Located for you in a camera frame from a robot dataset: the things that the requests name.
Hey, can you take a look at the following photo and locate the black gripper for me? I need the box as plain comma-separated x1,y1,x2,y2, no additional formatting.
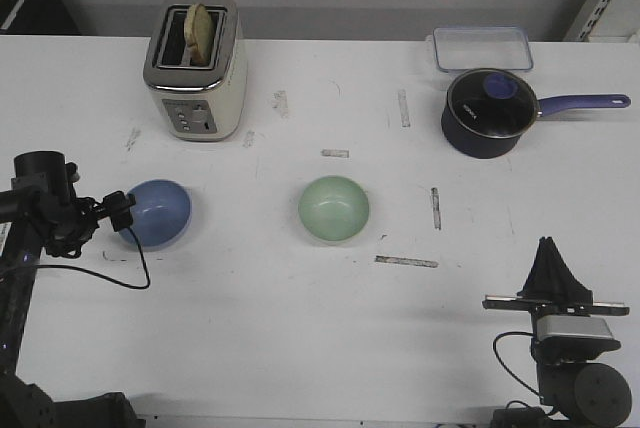
44,191,136,257
482,237,630,317

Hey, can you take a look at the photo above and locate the blue bowl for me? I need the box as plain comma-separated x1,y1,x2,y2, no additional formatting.
127,179,192,251

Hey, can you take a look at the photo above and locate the green bowl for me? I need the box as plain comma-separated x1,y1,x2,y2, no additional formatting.
298,175,370,243

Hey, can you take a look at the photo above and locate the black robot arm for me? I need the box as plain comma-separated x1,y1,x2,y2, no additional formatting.
1,151,146,427
482,237,632,427

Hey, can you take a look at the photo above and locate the cream and chrome toaster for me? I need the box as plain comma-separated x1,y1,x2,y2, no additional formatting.
143,0,248,141

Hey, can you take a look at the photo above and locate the dark blue saucepan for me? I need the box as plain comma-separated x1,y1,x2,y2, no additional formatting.
441,88,631,159

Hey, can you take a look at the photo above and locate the glass pot lid blue knob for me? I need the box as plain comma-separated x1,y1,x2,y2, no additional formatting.
447,68,537,138

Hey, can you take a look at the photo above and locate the slice of toast bread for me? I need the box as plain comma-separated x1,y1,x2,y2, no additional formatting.
183,4,214,66

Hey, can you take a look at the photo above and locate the black box in corner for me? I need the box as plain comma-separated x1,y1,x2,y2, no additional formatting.
1,0,81,36

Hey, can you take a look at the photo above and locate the clear plastic food container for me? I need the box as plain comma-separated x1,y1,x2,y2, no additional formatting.
426,26,534,73

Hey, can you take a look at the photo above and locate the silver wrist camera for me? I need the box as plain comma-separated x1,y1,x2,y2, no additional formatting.
535,315,621,359

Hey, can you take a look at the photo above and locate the black camera cable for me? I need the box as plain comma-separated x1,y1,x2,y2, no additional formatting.
0,226,151,291
492,331,541,399

